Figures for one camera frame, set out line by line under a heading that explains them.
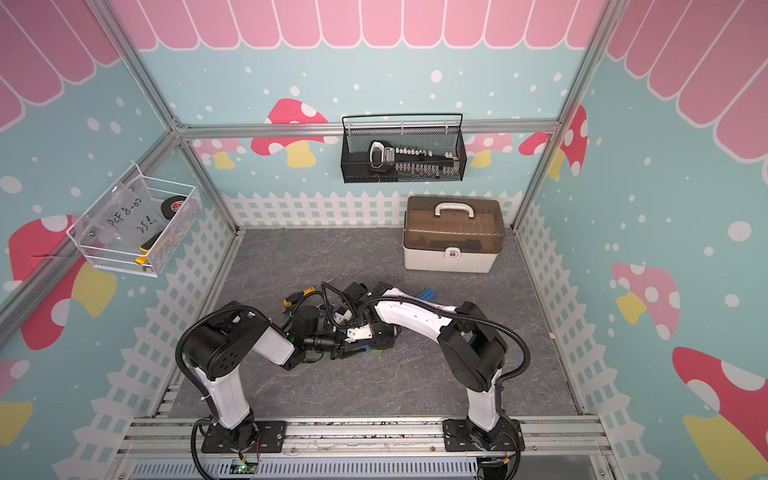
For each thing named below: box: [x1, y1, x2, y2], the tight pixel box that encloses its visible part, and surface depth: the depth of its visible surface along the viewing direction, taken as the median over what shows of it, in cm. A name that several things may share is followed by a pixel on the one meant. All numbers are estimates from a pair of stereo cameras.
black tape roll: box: [161, 195, 188, 220], surface depth 81 cm
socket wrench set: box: [369, 141, 460, 178], surface depth 91 cm
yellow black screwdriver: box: [283, 285, 322, 307], surface depth 99 cm
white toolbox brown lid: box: [402, 196, 505, 273], surface depth 99 cm
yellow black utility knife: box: [135, 230, 164, 265], surface depth 65 cm
